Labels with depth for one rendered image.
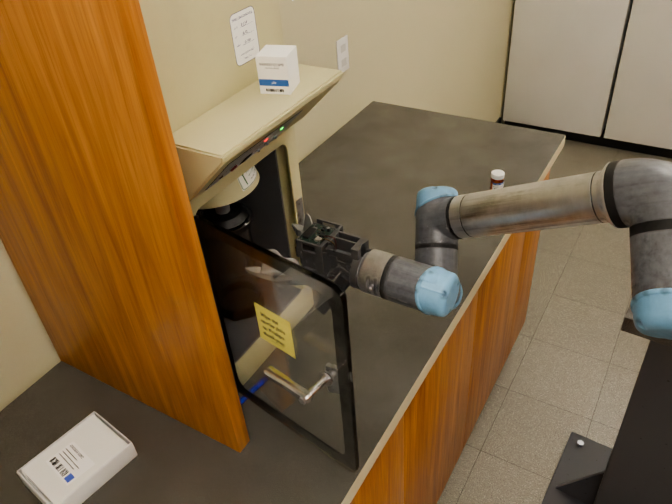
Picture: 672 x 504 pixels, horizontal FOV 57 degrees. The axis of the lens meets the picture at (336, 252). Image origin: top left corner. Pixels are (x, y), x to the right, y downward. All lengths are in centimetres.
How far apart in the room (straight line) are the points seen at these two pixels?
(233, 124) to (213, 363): 37
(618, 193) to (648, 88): 303
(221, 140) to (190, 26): 17
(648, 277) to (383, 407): 56
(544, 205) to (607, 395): 167
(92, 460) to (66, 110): 62
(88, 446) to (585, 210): 92
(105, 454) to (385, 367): 55
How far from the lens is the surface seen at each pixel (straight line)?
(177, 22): 91
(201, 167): 87
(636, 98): 396
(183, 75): 93
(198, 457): 120
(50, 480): 122
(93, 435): 124
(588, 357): 268
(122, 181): 87
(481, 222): 102
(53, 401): 139
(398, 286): 97
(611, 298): 297
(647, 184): 89
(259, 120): 91
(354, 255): 100
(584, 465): 234
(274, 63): 97
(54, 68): 86
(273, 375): 92
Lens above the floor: 189
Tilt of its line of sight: 37 degrees down
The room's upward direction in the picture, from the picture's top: 5 degrees counter-clockwise
